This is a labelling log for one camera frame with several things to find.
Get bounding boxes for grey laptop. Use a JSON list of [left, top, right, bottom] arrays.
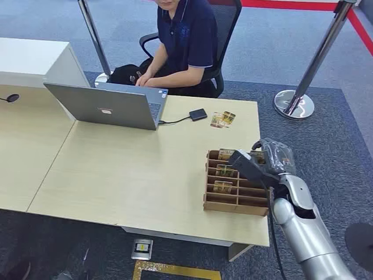
[[44, 81, 169, 131]]

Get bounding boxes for black office chair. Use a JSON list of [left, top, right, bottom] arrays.
[[139, 0, 243, 99]]

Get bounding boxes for black bag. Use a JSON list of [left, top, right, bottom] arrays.
[[107, 63, 154, 86]]

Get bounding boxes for person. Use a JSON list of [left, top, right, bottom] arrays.
[[135, 0, 219, 98]]

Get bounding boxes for person's right hand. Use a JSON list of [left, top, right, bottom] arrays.
[[135, 72, 153, 88]]

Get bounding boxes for white cabinet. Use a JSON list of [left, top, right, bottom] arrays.
[[0, 37, 91, 121]]

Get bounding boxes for black external drive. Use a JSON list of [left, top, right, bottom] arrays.
[[188, 108, 208, 123]]

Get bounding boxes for black round puck with cable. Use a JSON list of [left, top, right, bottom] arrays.
[[0, 93, 20, 104]]

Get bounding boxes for metal floor socket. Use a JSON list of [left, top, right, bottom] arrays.
[[130, 238, 154, 261]]

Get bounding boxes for black round base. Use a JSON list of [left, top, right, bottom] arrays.
[[344, 222, 373, 274]]

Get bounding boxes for chrome stanchion post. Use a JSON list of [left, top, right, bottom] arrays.
[[77, 0, 114, 85], [273, 0, 358, 121]]

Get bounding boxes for red barrier belt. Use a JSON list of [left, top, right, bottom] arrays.
[[346, 8, 373, 58], [207, 0, 339, 12]]

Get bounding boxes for patterned green brown card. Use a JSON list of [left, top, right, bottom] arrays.
[[209, 112, 227, 130], [213, 180, 234, 194], [250, 150, 266, 166], [222, 111, 236, 126], [218, 148, 235, 162], [215, 164, 235, 178]]

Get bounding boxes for wooden slotted card holder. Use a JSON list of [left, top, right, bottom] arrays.
[[203, 149, 270, 217]]

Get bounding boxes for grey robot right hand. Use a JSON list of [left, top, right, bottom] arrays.
[[228, 138, 296, 190]]

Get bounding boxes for black cable along robot arm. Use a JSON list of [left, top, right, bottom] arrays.
[[268, 186, 289, 280]]

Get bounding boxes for black drive cable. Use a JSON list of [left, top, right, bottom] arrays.
[[158, 115, 191, 126]]

